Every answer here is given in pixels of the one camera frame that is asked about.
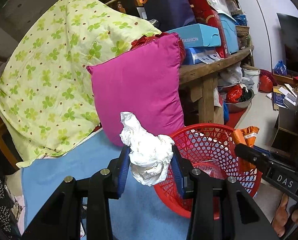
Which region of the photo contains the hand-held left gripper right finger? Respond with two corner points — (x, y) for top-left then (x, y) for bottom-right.
(171, 145), (281, 240)

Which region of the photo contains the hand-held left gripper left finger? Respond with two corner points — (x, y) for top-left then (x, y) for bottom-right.
(22, 145), (132, 240)

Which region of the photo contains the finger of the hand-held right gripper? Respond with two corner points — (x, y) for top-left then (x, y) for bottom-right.
(234, 144), (275, 178)

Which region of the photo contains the white paper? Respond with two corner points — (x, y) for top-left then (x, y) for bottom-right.
(119, 111), (176, 187)

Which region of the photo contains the red plastic mesh basket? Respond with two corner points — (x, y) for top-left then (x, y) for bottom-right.
(154, 123), (263, 220)

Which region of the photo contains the person's right hand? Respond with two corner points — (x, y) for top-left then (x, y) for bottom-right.
(272, 194), (298, 238)

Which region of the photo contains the orange packet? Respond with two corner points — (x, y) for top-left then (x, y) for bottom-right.
(233, 126), (260, 148)

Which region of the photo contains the open cardboard box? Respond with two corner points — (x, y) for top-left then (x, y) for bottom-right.
(272, 84), (298, 137)

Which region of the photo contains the metal basin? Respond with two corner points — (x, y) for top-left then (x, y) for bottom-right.
(220, 85), (255, 113)

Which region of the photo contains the light blue blanket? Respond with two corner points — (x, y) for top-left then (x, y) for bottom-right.
(20, 127), (197, 240)

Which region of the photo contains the red plastic bag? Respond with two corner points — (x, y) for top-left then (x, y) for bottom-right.
(226, 84), (243, 103)

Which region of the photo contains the large red bag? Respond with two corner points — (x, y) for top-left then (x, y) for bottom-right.
(259, 69), (277, 92)

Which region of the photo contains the white bucket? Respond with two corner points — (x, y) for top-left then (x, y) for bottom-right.
(241, 67), (261, 94)

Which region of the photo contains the wooden table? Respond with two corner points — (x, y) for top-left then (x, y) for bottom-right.
(178, 45), (255, 125)

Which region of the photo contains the white plastic bag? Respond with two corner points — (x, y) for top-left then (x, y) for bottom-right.
(220, 62), (243, 84)

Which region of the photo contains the magenta pillow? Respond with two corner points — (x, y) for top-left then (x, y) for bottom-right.
(86, 32), (187, 147)

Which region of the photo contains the blue plastic bag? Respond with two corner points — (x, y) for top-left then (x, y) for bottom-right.
(274, 60), (287, 77)

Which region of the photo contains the pale pink sheet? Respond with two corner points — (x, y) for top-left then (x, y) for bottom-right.
(12, 195), (26, 233)

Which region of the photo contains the blue and white packet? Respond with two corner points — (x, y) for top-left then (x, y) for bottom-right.
(183, 47), (224, 65)

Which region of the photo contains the blue plastic storage box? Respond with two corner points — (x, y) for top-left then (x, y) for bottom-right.
(218, 12), (239, 55)

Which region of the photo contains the wicker basket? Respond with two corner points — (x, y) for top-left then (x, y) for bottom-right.
(235, 25), (250, 37)

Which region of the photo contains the green clover print quilt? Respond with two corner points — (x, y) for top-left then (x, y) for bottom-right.
(0, 0), (164, 168)

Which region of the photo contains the light blue cardboard box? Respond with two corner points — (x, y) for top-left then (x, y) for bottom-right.
(164, 24), (221, 48)

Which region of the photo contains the red gift box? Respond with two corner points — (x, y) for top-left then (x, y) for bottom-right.
(189, 0), (229, 58)

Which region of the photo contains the navy bag with orange handles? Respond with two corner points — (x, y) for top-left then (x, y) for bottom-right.
(139, 0), (197, 30)

